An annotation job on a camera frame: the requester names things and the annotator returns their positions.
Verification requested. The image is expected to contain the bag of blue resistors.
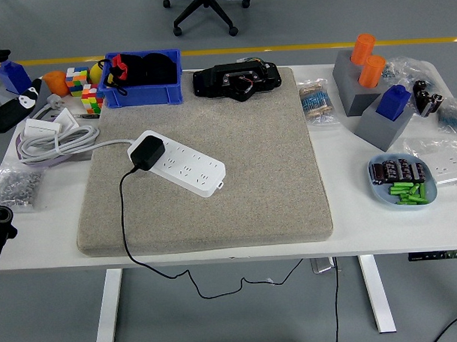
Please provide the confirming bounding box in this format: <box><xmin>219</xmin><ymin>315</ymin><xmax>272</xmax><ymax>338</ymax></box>
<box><xmin>435</xmin><ymin>97</ymin><xmax>457</xmax><ymax>134</ymax></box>

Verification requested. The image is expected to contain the white table leg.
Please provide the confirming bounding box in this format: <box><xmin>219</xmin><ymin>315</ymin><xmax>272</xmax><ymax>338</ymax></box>
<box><xmin>92</xmin><ymin>268</ymin><xmax>125</xmax><ymax>342</ymax></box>
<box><xmin>357</xmin><ymin>253</ymin><xmax>397</xmax><ymax>335</ymax></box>

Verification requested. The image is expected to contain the grey single-slot block holder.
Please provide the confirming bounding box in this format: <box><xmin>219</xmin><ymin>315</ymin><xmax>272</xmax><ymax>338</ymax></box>
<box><xmin>352</xmin><ymin>94</ymin><xmax>417</xmax><ymax>153</ymax></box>
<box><xmin>0</xmin><ymin>75</ymin><xmax>53</xmax><ymax>120</ymax></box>

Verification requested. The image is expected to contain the white power strip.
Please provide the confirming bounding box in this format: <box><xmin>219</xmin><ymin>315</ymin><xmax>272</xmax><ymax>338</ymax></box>
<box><xmin>127</xmin><ymin>127</ymin><xmax>228</xmax><ymax>202</ymax></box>

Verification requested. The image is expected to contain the white wall socket panel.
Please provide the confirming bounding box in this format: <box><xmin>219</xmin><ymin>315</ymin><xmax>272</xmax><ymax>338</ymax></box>
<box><xmin>425</xmin><ymin>153</ymin><xmax>457</xmax><ymax>186</ymax></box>

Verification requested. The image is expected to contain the orange plastic cylinder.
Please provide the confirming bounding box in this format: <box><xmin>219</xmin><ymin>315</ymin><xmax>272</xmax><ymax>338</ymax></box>
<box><xmin>349</xmin><ymin>33</ymin><xmax>378</xmax><ymax>66</ymax></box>
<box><xmin>356</xmin><ymin>55</ymin><xmax>388</xmax><ymax>89</ymax></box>
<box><xmin>43</xmin><ymin>70</ymin><xmax>70</xmax><ymax>98</ymax></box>

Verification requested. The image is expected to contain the black pouch with red toggle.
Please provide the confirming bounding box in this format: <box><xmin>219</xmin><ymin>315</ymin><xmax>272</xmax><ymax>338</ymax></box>
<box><xmin>98</xmin><ymin>52</ymin><xmax>144</xmax><ymax>97</ymax></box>

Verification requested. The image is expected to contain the yellow ball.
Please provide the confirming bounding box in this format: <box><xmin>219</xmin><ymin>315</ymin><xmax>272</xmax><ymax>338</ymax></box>
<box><xmin>88</xmin><ymin>62</ymin><xmax>105</xmax><ymax>85</ymax></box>

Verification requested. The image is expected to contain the grey metal box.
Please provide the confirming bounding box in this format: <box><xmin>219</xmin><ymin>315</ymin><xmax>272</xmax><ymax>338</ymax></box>
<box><xmin>310</xmin><ymin>256</ymin><xmax>341</xmax><ymax>276</ymax></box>

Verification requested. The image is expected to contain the black table control panel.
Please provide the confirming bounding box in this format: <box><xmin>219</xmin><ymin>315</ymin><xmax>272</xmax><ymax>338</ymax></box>
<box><xmin>406</xmin><ymin>249</ymin><xmax>457</xmax><ymax>263</ymax></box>

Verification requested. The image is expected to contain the black cloth pouch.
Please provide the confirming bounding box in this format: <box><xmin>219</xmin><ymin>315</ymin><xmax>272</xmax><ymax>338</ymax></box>
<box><xmin>140</xmin><ymin>51</ymin><xmax>179</xmax><ymax>85</ymax></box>

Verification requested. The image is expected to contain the bag of metal screws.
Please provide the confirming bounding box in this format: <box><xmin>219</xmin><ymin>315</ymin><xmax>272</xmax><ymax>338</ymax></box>
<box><xmin>0</xmin><ymin>164</ymin><xmax>45</xmax><ymax>215</ymax></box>

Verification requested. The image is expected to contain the black hanging cable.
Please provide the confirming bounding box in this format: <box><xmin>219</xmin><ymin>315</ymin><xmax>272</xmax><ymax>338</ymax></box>
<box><xmin>330</xmin><ymin>256</ymin><xmax>343</xmax><ymax>342</ymax></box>

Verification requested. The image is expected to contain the crumpled clear plastic bag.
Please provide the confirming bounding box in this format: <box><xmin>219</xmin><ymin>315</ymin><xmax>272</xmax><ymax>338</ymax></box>
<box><xmin>383</xmin><ymin>54</ymin><xmax>448</xmax><ymax>95</ymax></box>

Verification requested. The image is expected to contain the thin black plug cord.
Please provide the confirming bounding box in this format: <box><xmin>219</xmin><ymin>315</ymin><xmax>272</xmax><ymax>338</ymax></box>
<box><xmin>117</xmin><ymin>161</ymin><xmax>305</xmax><ymax>302</ymax></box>

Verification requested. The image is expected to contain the grey-brown foam mat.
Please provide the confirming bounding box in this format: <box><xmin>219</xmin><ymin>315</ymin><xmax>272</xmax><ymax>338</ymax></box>
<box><xmin>70</xmin><ymin>64</ymin><xmax>335</xmax><ymax>259</ymax></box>

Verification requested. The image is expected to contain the grey two-hole cylinder holder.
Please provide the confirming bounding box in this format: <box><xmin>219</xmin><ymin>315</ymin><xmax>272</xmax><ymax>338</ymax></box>
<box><xmin>331</xmin><ymin>48</ymin><xmax>391</xmax><ymax>118</ymax></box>

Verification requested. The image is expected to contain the light blue plate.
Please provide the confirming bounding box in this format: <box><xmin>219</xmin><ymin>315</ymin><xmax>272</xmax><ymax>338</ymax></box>
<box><xmin>366</xmin><ymin>151</ymin><xmax>440</xmax><ymax>211</ymax></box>

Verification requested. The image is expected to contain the blue plastic block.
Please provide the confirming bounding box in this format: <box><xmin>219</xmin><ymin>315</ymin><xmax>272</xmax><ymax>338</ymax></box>
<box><xmin>0</xmin><ymin>59</ymin><xmax>34</xmax><ymax>95</ymax></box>
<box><xmin>374</xmin><ymin>83</ymin><xmax>413</xmax><ymax>122</ymax></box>

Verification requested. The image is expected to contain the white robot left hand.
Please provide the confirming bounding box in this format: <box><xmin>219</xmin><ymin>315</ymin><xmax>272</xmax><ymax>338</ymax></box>
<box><xmin>0</xmin><ymin>47</ymin><xmax>47</xmax><ymax>134</ymax></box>

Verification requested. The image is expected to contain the black floor cable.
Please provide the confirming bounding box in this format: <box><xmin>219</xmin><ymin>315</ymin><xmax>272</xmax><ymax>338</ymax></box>
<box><xmin>431</xmin><ymin>308</ymin><xmax>457</xmax><ymax>342</ymax></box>

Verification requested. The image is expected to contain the black cylindrical capacitor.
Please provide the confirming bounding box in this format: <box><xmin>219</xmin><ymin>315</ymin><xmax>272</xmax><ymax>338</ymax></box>
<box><xmin>370</xmin><ymin>163</ymin><xmax>386</xmax><ymax>185</ymax></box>
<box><xmin>396</xmin><ymin>157</ymin><xmax>413</xmax><ymax>181</ymax></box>
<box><xmin>410</xmin><ymin>161</ymin><xmax>427</xmax><ymax>184</ymax></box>
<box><xmin>382</xmin><ymin>159</ymin><xmax>400</xmax><ymax>182</ymax></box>

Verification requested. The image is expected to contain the bag of taped resistors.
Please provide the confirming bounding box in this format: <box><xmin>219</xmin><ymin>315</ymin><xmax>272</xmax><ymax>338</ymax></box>
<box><xmin>296</xmin><ymin>79</ymin><xmax>340</xmax><ymax>128</ymax></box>

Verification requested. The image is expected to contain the blue plastic bin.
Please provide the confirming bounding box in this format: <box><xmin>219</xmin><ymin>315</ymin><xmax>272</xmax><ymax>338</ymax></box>
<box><xmin>98</xmin><ymin>48</ymin><xmax>185</xmax><ymax>109</ymax></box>

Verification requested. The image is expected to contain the grey power strip cord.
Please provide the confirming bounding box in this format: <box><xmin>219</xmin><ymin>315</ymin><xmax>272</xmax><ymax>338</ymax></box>
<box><xmin>15</xmin><ymin>123</ymin><xmax>139</xmax><ymax>167</ymax></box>

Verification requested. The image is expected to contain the black electronic device housing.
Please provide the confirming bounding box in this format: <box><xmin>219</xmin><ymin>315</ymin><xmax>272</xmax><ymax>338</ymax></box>
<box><xmin>191</xmin><ymin>58</ymin><xmax>283</xmax><ymax>105</ymax></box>

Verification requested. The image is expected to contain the bag of black capacitors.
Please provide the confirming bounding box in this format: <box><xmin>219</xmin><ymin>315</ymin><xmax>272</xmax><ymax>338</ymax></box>
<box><xmin>412</xmin><ymin>79</ymin><xmax>446</xmax><ymax>117</ymax></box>

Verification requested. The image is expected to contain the black plug adapter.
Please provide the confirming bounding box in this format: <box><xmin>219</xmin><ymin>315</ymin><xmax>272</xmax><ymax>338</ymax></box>
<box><xmin>131</xmin><ymin>135</ymin><xmax>167</xmax><ymax>171</ymax></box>

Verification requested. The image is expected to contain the black office chair base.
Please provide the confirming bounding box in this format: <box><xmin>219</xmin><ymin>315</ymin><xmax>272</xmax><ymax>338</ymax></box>
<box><xmin>162</xmin><ymin>0</ymin><xmax>253</xmax><ymax>39</ymax></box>

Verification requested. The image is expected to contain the colourful puzzle cube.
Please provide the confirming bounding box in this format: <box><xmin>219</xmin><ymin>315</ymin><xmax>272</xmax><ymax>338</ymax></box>
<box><xmin>80</xmin><ymin>83</ymin><xmax>107</xmax><ymax>116</ymax></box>
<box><xmin>65</xmin><ymin>65</ymin><xmax>91</xmax><ymax>98</ymax></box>

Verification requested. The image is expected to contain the pile of green cylinders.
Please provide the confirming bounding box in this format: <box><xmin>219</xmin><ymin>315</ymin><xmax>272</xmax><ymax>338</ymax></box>
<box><xmin>388</xmin><ymin>181</ymin><xmax>428</xmax><ymax>206</ymax></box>

